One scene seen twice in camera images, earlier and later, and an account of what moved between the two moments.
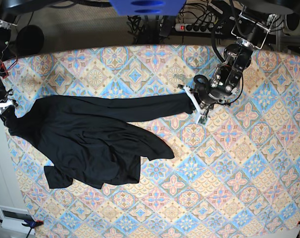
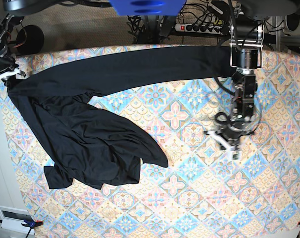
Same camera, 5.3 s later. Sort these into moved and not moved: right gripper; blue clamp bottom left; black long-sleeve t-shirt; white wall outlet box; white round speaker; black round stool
Moved: right gripper; black long-sleeve t-shirt
Not moved: white round speaker; white wall outlet box; black round stool; blue clamp bottom left
